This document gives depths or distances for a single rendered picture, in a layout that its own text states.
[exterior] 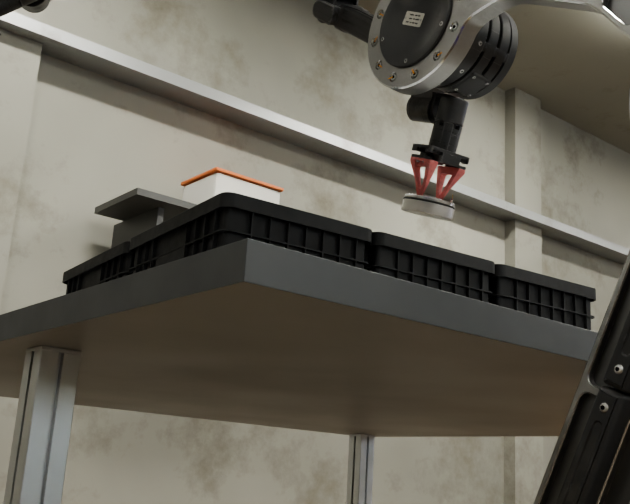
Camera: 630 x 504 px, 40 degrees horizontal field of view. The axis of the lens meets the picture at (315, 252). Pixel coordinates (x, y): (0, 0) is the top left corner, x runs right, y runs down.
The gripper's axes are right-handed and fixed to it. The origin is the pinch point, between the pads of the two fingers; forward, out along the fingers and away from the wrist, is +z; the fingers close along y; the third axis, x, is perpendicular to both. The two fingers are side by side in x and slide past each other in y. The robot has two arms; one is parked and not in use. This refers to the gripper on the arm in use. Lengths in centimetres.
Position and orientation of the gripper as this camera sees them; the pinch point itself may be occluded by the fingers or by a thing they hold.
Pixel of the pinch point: (429, 195)
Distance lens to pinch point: 173.0
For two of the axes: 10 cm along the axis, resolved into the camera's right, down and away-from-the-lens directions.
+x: 4.9, 1.7, -8.5
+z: -2.5, 9.7, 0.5
